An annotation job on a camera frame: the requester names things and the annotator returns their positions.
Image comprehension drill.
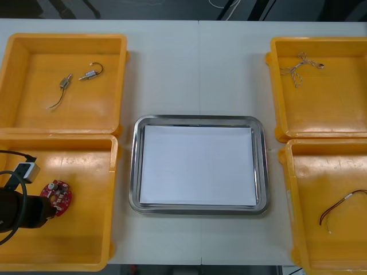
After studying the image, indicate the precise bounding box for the white floor cable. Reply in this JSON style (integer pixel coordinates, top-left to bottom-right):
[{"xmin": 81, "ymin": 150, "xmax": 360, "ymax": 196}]
[{"xmin": 208, "ymin": 0, "xmax": 241, "ymax": 14}]

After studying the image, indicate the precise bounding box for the blue-white twisted wire harness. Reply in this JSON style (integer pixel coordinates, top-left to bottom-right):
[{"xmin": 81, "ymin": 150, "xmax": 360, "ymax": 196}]
[{"xmin": 280, "ymin": 51, "xmax": 325, "ymax": 88}]

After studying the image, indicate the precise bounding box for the red-black-yellow wire harness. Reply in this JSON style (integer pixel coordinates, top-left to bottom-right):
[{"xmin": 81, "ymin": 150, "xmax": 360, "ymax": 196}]
[{"xmin": 319, "ymin": 190, "xmax": 367, "ymax": 234}]

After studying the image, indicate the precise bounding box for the metal solenoid with long cable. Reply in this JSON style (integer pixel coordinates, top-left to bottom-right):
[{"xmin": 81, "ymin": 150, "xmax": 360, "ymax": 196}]
[{"xmin": 46, "ymin": 73, "xmax": 73, "ymax": 111}]

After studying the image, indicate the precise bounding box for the yellow-orange plastic bin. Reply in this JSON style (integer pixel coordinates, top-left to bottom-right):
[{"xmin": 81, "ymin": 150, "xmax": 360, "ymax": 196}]
[
  {"xmin": 265, "ymin": 36, "xmax": 367, "ymax": 142},
  {"xmin": 0, "ymin": 133, "xmax": 120, "ymax": 272},
  {"xmin": 0, "ymin": 33, "xmax": 130, "ymax": 136},
  {"xmin": 278, "ymin": 139, "xmax": 367, "ymax": 275}
]

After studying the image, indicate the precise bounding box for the round red circuit board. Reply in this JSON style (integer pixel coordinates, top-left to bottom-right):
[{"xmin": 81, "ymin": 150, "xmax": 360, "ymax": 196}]
[{"xmin": 40, "ymin": 179, "xmax": 75, "ymax": 217}]

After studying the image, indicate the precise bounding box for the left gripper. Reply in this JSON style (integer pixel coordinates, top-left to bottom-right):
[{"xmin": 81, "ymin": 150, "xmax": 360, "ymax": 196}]
[{"xmin": 0, "ymin": 188, "xmax": 58, "ymax": 233}]

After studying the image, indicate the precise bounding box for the white paper sheet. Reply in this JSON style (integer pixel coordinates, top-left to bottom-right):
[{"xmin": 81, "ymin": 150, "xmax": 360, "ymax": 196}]
[{"xmin": 139, "ymin": 125, "xmax": 257, "ymax": 206}]

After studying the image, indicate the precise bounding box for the metal solenoid with hooked cable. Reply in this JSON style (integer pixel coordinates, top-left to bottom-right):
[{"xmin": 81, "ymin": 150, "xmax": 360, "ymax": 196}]
[{"xmin": 79, "ymin": 62, "xmax": 104, "ymax": 83}]

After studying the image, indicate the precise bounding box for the steel tray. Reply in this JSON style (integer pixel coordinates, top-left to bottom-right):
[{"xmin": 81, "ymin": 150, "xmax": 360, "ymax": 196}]
[{"xmin": 128, "ymin": 114, "xmax": 270, "ymax": 216}]

